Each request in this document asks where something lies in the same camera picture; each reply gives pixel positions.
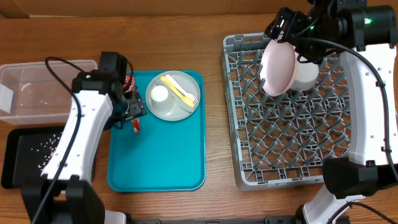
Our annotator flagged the grey dishwasher rack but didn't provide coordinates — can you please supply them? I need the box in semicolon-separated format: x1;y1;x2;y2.
220;33;351;190

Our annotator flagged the teal plastic tray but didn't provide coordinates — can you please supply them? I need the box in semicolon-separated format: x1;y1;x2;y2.
108;70;206;192

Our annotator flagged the red sauce sachet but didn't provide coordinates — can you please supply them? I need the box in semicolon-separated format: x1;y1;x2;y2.
131;118;140;134

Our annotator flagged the grey bowl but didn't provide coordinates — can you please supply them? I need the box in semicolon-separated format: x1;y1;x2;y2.
290;60;319;91

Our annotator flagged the pile of rice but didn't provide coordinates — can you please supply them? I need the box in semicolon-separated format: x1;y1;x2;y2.
30;133;62;171

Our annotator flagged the red snack wrapper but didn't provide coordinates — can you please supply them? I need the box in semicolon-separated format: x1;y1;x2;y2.
124;73;137;92

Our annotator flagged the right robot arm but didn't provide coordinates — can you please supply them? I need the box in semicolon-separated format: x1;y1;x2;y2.
261;1;397;223

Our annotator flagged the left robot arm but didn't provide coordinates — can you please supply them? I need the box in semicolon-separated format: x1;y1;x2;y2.
21;52;147;224

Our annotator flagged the white paper cup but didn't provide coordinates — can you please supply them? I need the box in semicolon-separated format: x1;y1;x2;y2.
150;85;174;114

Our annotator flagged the clear plastic bin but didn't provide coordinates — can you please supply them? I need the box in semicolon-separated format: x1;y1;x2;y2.
0;59;99;126

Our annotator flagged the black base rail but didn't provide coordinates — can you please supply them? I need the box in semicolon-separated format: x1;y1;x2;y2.
127;216;295;224

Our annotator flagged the black rectangular tray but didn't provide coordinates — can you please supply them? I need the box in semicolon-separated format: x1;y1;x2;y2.
1;126;64;189

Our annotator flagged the white plastic fork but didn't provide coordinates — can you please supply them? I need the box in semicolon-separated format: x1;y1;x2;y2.
165;75;199;106

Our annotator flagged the pink round plate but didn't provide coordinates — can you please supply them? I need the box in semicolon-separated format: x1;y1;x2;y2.
260;39;296;96

